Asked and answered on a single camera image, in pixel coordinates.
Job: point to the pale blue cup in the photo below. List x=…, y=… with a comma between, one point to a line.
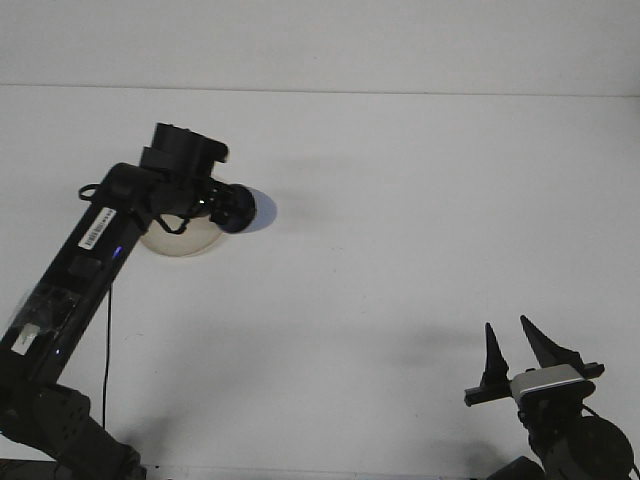
x=262, y=210

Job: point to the pale round plate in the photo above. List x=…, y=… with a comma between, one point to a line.
x=195, y=242

